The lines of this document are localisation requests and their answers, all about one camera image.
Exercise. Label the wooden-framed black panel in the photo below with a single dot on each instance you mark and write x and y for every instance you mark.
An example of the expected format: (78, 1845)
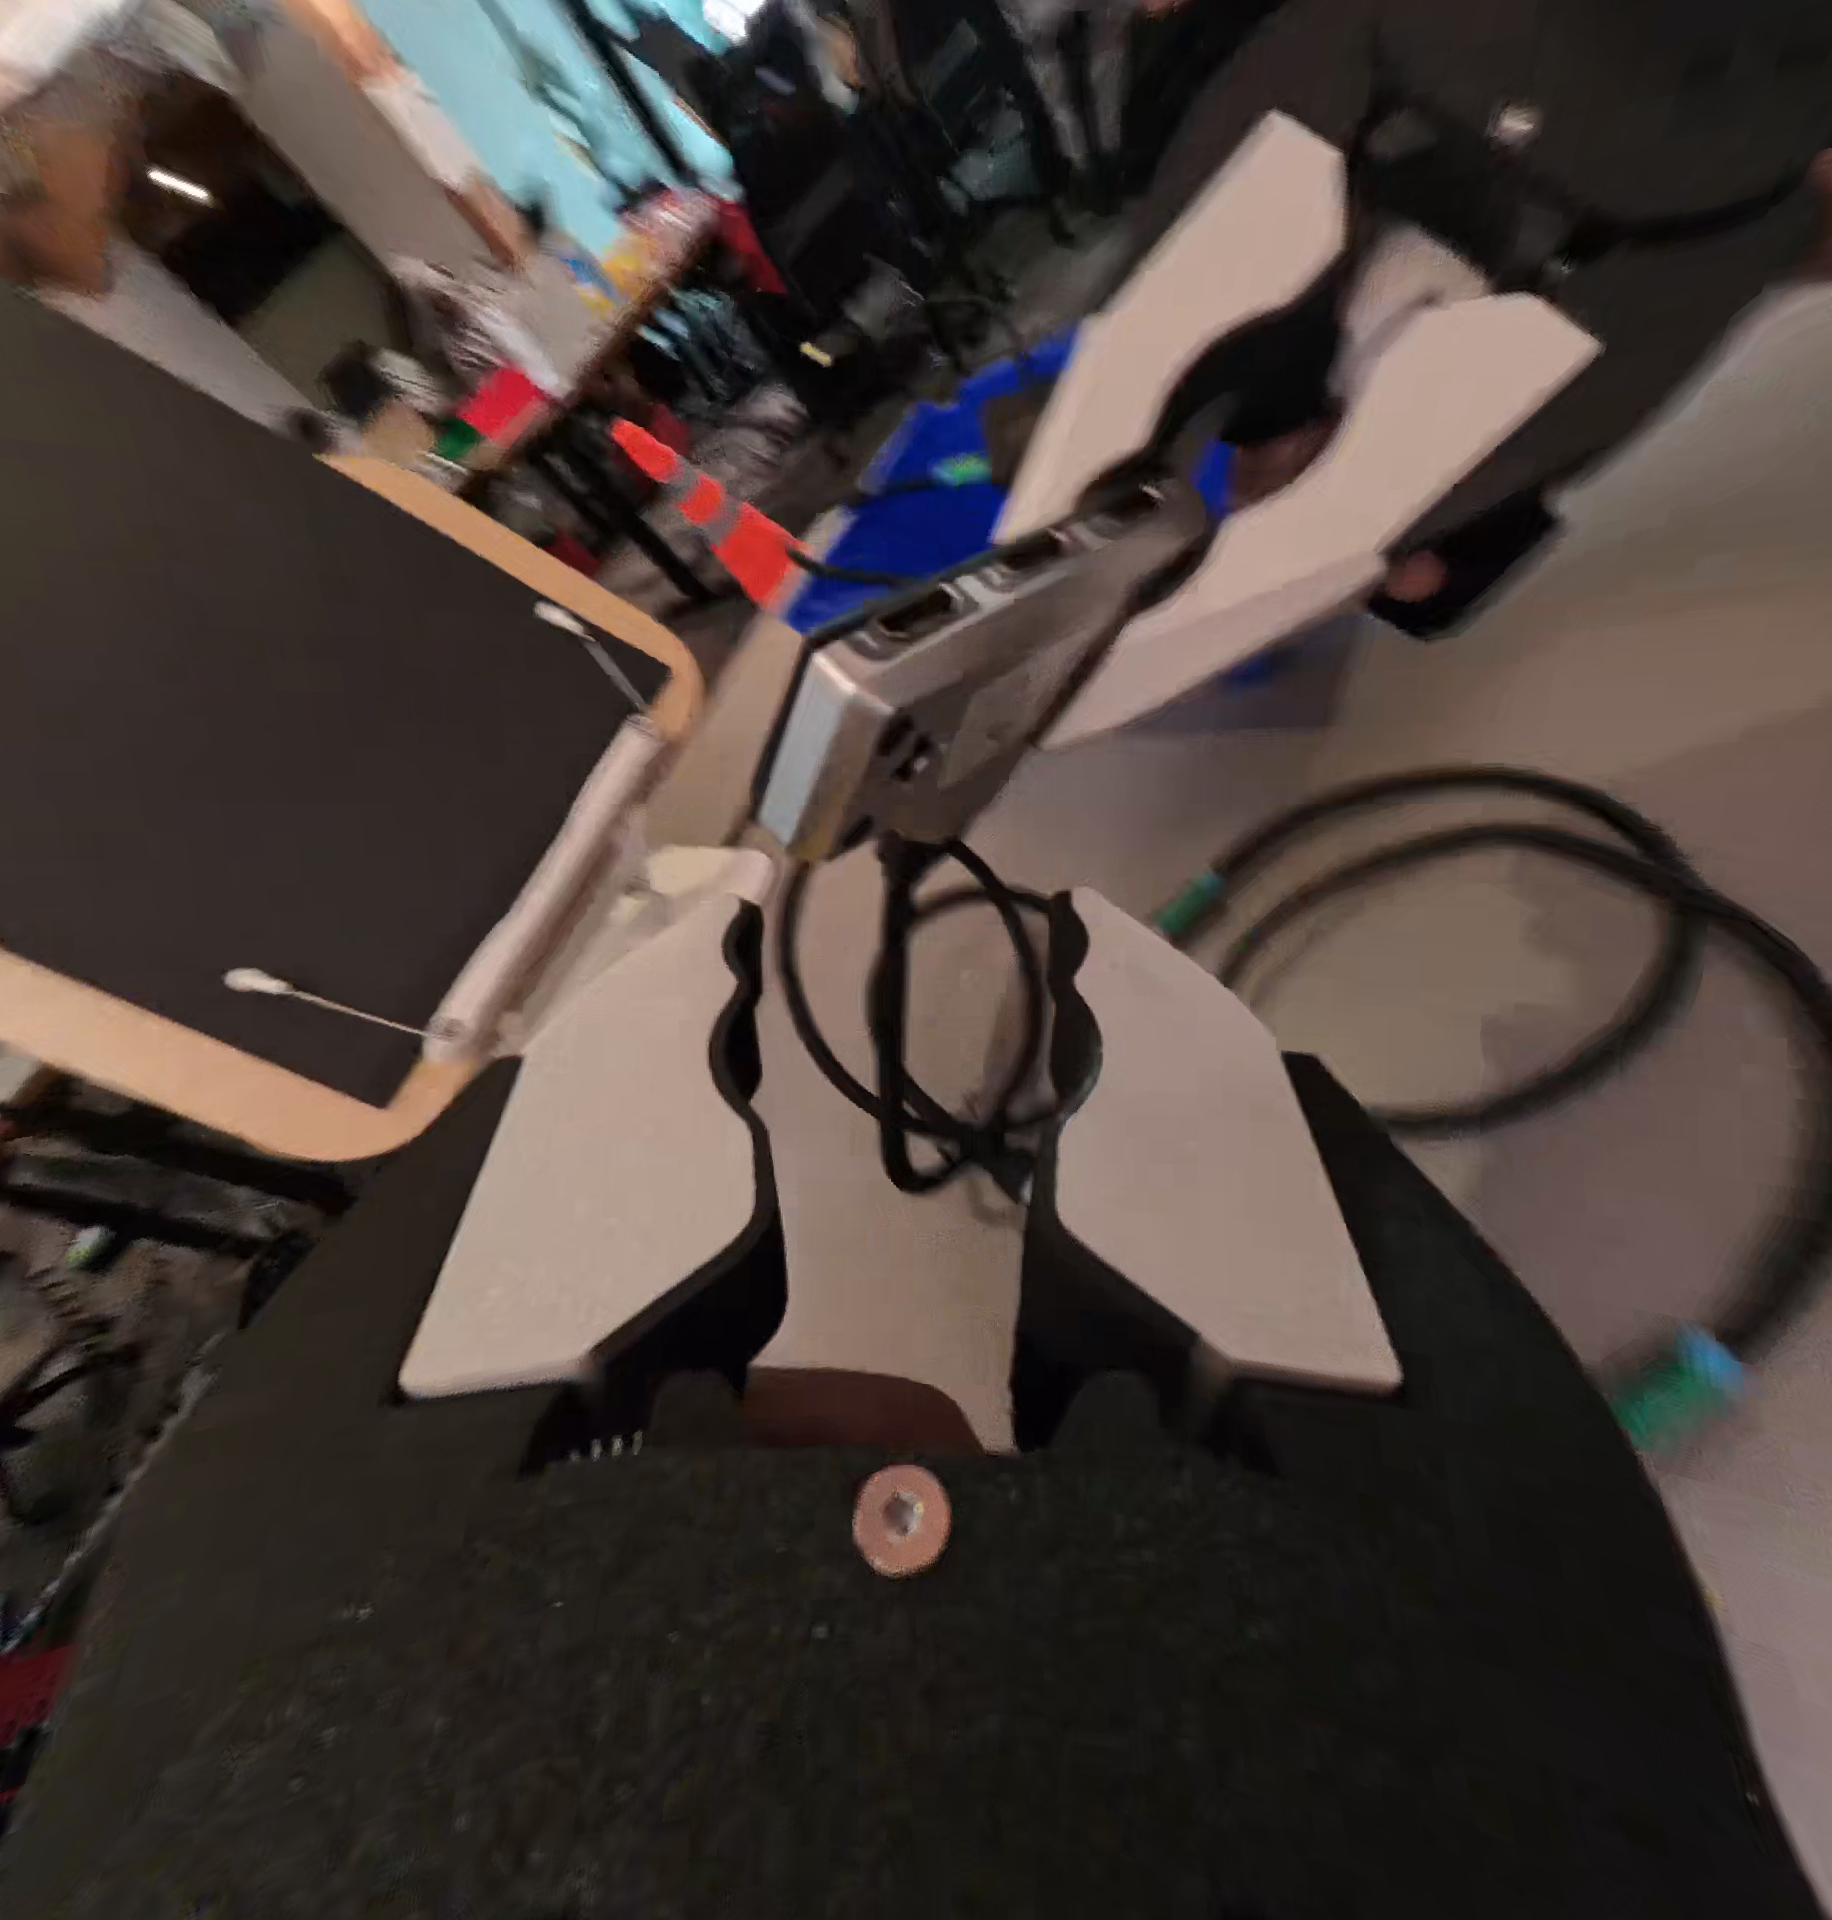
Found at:
(196, 691)

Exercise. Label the red box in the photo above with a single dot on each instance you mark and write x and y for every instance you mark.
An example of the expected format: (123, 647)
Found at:
(496, 407)

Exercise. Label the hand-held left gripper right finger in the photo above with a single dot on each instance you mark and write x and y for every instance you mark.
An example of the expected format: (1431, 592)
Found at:
(1233, 1230)

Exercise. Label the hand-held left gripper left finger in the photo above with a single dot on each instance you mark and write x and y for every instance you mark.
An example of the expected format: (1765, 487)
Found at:
(572, 1230)

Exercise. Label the white panel stand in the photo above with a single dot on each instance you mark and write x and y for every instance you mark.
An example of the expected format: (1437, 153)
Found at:
(557, 887)

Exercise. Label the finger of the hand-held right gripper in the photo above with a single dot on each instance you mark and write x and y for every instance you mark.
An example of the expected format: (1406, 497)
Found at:
(1186, 301)
(1366, 510)

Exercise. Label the orange traffic cone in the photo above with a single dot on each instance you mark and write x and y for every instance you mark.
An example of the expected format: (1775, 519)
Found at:
(742, 547)

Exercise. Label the blue plastic bin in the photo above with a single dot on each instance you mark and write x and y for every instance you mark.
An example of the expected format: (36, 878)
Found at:
(917, 497)

